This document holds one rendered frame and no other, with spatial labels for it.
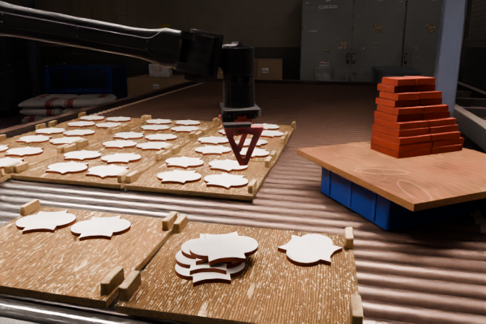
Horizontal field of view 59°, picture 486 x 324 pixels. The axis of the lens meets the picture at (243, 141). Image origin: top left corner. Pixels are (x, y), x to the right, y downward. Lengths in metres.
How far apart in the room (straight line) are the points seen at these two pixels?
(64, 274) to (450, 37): 2.09
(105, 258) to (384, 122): 0.86
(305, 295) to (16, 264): 0.57
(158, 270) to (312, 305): 0.30
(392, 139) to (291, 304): 0.69
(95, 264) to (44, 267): 0.10
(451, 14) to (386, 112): 1.20
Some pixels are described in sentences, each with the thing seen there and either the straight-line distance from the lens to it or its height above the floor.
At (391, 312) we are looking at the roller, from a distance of 0.83.
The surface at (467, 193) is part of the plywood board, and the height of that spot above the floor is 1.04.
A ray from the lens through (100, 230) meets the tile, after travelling 1.06.
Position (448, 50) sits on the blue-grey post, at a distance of 2.46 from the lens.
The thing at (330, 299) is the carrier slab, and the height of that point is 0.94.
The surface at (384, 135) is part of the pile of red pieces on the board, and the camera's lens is 1.34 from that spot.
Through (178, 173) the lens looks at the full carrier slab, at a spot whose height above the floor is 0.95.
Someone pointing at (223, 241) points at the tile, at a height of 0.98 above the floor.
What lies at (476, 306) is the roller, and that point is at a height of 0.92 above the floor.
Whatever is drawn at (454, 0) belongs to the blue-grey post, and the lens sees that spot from 2.46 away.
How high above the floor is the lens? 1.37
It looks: 13 degrees down
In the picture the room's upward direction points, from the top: straight up
